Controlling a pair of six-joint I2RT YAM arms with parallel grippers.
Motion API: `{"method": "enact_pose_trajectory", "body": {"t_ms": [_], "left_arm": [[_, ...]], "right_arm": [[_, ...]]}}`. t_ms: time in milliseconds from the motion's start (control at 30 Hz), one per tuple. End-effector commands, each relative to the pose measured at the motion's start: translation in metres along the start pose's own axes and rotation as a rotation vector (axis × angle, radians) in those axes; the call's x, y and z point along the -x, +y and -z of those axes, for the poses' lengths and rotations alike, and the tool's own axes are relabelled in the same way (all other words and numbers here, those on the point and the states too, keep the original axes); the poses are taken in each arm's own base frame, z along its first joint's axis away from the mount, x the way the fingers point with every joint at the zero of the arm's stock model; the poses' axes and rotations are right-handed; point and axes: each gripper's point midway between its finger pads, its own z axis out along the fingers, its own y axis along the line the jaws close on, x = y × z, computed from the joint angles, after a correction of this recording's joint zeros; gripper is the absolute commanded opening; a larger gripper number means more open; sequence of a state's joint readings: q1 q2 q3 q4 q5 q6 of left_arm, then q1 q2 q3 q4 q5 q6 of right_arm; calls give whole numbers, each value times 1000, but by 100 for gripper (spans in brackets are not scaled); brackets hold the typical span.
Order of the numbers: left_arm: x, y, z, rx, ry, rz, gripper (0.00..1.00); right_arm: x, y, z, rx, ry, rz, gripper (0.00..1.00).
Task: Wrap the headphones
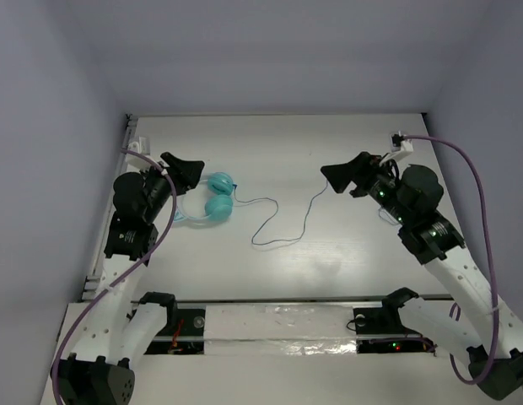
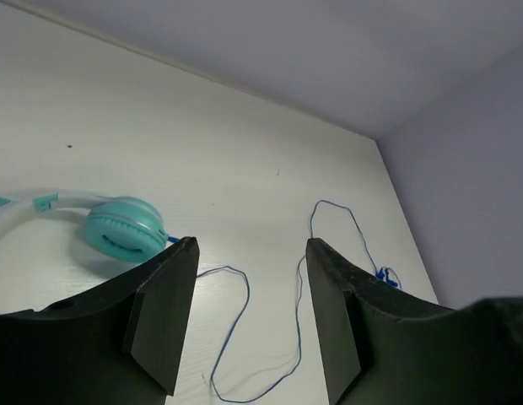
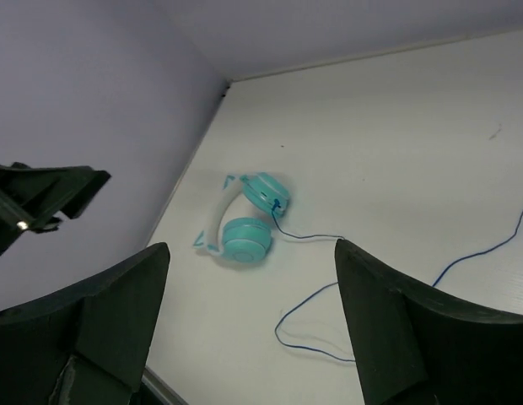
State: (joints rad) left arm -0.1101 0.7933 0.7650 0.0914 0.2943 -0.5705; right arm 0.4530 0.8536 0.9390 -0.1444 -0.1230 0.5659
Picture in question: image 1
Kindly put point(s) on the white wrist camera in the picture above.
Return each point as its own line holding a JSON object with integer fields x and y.
{"x": 401, "y": 148}
{"x": 139, "y": 152}

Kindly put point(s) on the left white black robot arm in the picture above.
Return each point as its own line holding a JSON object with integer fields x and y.
{"x": 95, "y": 361}

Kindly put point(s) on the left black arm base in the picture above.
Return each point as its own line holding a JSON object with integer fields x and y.
{"x": 184, "y": 336}

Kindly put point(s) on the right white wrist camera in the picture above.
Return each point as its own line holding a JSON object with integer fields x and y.
{"x": 401, "y": 148}

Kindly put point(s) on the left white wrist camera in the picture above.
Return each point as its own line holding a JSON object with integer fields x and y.
{"x": 139, "y": 152}

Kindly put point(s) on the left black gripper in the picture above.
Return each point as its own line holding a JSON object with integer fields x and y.
{"x": 169, "y": 176}

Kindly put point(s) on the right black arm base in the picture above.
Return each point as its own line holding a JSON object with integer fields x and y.
{"x": 379, "y": 332}

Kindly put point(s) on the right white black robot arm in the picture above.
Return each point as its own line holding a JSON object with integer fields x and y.
{"x": 492, "y": 346}

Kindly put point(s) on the teal cat-ear headphones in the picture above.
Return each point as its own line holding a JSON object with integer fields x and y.
{"x": 219, "y": 206}

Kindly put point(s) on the aluminium rail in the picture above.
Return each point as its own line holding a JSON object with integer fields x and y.
{"x": 349, "y": 299}

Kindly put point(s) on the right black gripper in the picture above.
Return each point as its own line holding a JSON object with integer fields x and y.
{"x": 360, "y": 170}

